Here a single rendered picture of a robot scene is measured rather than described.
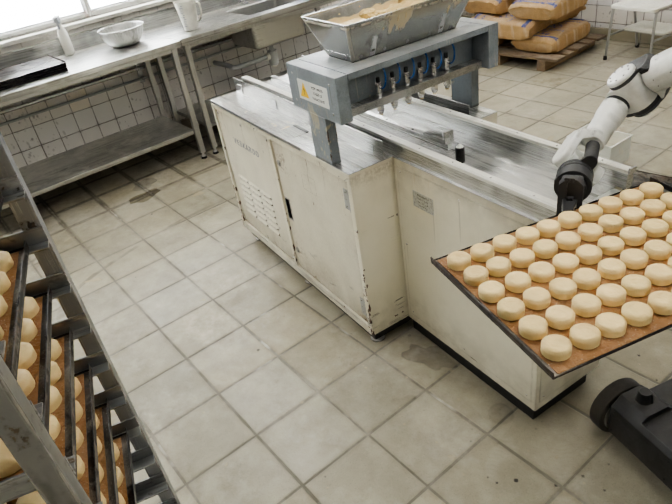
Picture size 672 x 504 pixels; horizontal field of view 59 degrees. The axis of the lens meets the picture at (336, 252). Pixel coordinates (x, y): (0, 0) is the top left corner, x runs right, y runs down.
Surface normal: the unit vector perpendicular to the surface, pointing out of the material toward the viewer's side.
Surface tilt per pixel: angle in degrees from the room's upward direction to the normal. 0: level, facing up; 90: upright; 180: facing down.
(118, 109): 90
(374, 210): 90
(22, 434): 90
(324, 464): 0
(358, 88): 90
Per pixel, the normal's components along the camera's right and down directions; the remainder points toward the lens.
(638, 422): -0.76, -0.35
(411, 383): -0.14, -0.83
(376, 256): 0.54, 0.40
